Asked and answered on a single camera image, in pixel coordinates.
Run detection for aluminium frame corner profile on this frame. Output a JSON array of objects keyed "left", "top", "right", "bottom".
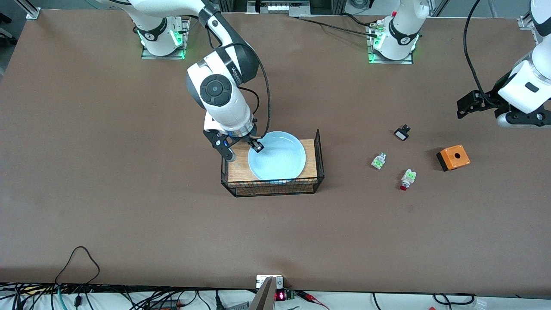
[{"left": 13, "top": 0, "right": 42, "bottom": 20}]

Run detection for orange button enclosure box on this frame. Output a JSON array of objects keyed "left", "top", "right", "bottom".
[{"left": 436, "top": 144, "right": 471, "bottom": 172}]

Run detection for silver camera mount bracket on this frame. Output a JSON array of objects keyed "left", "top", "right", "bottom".
[{"left": 249, "top": 275, "right": 284, "bottom": 310}]

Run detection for light blue round plate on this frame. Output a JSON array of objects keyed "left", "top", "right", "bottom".
[{"left": 248, "top": 131, "right": 307, "bottom": 182}]

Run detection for wooden rack shelf board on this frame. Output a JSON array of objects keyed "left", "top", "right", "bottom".
[{"left": 227, "top": 139, "right": 319, "bottom": 195}]

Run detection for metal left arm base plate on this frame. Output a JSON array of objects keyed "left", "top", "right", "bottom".
[{"left": 365, "top": 21, "right": 414, "bottom": 65}]

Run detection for black flat loop cable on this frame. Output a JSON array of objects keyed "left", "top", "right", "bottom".
[{"left": 432, "top": 292, "right": 477, "bottom": 305}]

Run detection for black looped table cable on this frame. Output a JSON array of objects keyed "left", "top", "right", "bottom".
[{"left": 54, "top": 246, "right": 101, "bottom": 285}]

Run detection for black wire mesh rack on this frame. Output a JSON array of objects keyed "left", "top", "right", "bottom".
[{"left": 221, "top": 128, "right": 325, "bottom": 198}]

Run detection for black cable to arm base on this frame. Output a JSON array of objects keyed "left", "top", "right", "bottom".
[{"left": 296, "top": 16, "right": 379, "bottom": 39}]

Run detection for red push button switch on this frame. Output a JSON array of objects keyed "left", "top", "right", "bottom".
[{"left": 399, "top": 168, "right": 418, "bottom": 192}]

